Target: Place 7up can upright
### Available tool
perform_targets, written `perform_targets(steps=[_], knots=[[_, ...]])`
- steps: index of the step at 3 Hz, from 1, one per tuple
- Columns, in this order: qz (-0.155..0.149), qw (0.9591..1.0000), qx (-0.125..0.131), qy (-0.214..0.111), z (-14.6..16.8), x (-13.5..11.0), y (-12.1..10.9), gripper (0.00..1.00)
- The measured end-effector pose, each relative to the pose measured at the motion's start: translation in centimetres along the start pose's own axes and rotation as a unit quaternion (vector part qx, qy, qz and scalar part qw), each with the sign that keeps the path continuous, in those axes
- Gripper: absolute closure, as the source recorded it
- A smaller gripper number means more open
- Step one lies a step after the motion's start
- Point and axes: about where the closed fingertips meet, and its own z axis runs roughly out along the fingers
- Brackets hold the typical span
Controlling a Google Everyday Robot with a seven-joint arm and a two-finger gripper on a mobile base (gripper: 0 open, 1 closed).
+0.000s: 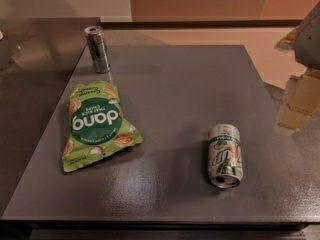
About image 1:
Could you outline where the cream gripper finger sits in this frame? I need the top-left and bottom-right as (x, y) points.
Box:
(276, 28), (298, 50)
(275, 69), (320, 136)

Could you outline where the silver green 7up can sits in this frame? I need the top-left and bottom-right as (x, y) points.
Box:
(207, 124), (243, 189)

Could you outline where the tall silver slim can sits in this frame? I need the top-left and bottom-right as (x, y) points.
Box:
(84, 26), (110, 73)

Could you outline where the green dang chips bag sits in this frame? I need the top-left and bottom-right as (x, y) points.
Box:
(62, 81), (143, 173)

